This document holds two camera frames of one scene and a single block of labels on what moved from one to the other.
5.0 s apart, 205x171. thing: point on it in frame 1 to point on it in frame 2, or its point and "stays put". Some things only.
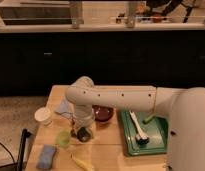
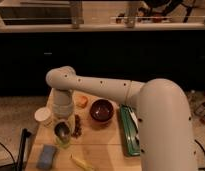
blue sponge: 46,158 stays put
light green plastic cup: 63,138 stays put
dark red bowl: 102,113 stays put
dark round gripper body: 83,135 to 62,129
